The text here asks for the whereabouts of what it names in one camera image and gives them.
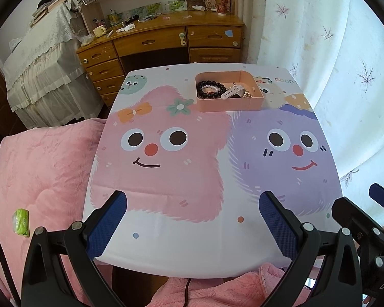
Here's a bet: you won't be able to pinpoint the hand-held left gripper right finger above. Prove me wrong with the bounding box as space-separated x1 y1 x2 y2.
259 191 362 307

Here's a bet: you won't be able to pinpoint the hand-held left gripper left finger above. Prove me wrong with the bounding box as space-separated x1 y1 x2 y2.
21 190 129 307

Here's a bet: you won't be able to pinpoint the pink plastic tray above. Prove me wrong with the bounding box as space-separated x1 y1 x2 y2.
195 70 264 113

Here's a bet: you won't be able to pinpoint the white wrist watch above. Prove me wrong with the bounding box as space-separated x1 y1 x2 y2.
221 83 248 100

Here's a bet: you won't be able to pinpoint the black bead bracelet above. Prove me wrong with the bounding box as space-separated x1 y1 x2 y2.
197 80 226 99

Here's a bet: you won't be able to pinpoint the pink fluffy cloth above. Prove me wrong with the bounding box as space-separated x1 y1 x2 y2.
150 262 311 307

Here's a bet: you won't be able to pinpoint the green packet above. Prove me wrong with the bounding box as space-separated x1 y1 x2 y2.
12 209 30 237

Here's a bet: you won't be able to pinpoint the white floral curtain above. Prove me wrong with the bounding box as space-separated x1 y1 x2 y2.
233 0 384 227

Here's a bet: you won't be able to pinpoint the white lace cover cloth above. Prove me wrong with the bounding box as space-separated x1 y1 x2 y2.
3 3 104 130

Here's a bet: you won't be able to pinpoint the wooden desk with drawers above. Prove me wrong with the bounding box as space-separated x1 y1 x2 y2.
76 12 245 109

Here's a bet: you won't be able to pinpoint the green glass jar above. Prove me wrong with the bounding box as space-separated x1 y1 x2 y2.
107 11 124 26

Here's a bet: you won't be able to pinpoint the stack of books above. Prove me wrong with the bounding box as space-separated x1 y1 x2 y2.
32 0 71 26

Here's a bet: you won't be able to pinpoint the row of grape pictures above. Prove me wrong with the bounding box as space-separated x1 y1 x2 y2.
137 0 188 15

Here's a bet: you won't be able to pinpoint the red paper cup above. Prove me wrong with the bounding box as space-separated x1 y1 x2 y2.
215 0 231 16

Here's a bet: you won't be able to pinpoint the thin black cable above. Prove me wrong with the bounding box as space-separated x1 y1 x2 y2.
183 278 193 307

